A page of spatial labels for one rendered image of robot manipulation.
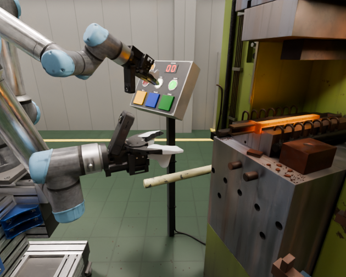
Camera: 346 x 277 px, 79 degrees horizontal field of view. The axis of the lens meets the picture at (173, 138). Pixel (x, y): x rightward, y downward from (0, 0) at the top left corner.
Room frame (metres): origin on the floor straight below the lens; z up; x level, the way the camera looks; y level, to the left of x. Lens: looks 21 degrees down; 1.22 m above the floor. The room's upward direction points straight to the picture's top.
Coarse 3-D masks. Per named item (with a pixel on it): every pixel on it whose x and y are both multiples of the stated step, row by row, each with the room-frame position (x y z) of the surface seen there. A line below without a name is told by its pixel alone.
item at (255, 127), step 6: (312, 114) 0.80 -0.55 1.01; (252, 120) 0.70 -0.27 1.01; (270, 120) 0.72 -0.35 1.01; (276, 120) 0.72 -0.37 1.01; (282, 120) 0.72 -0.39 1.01; (288, 120) 0.72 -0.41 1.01; (294, 120) 0.73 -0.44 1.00; (300, 120) 0.75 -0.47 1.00; (228, 126) 0.65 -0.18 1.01; (234, 126) 0.64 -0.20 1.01; (240, 126) 0.64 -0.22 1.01; (246, 126) 0.65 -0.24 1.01; (252, 126) 0.67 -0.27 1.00; (258, 126) 0.66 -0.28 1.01; (228, 132) 0.65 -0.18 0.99; (234, 132) 0.64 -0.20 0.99; (240, 132) 0.64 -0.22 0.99; (246, 132) 0.65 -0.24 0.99; (252, 132) 0.66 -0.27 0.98; (258, 132) 0.66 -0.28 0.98
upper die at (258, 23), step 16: (288, 0) 0.64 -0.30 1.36; (304, 0) 0.62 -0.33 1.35; (320, 0) 0.64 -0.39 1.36; (336, 0) 0.67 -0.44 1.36; (256, 16) 0.74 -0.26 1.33; (272, 16) 0.68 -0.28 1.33; (288, 16) 0.63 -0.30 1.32; (304, 16) 0.63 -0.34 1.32; (320, 16) 0.65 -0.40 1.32; (336, 16) 0.67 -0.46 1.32; (256, 32) 0.73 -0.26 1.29; (272, 32) 0.67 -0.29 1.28; (288, 32) 0.62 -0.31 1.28; (304, 32) 0.63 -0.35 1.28; (320, 32) 0.65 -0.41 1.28; (336, 32) 0.68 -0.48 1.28
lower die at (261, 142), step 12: (264, 120) 0.78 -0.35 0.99; (324, 120) 0.77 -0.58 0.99; (336, 120) 0.77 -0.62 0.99; (264, 132) 0.65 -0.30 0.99; (276, 132) 0.63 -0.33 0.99; (288, 132) 0.64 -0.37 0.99; (300, 132) 0.66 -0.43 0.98; (312, 132) 0.69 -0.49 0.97; (324, 132) 0.71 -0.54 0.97; (252, 144) 0.69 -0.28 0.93; (264, 144) 0.64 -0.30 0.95
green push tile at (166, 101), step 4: (164, 96) 1.05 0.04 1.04; (168, 96) 1.03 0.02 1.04; (172, 96) 1.02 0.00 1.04; (164, 100) 1.03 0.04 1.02; (168, 100) 1.02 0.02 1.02; (172, 100) 1.01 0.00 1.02; (160, 104) 1.04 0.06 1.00; (164, 104) 1.02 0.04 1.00; (168, 104) 1.01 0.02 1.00; (160, 108) 1.02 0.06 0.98; (164, 108) 1.01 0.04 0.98; (168, 108) 0.99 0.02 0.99
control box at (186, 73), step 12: (156, 60) 1.23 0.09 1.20; (168, 72) 1.12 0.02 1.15; (180, 72) 1.08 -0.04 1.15; (192, 72) 1.06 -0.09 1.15; (168, 84) 1.08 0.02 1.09; (180, 84) 1.04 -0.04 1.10; (192, 84) 1.07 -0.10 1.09; (180, 96) 1.00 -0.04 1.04; (144, 108) 1.10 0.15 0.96; (156, 108) 1.05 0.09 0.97; (180, 108) 1.00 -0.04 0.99
